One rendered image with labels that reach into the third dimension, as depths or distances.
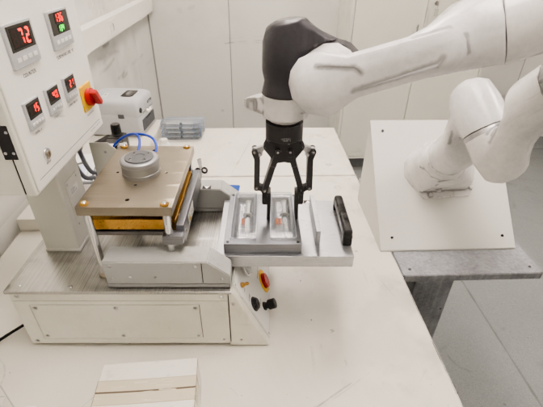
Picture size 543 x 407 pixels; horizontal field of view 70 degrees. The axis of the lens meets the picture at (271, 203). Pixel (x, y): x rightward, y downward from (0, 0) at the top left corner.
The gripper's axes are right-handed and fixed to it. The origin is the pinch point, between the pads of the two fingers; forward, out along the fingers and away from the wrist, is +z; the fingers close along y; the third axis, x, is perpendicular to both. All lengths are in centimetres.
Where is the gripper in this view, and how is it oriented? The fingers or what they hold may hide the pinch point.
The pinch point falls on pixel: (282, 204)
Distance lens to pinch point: 88.8
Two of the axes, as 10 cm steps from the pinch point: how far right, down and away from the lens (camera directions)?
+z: -0.1, 8.4, 5.5
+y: 10.0, 0.0, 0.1
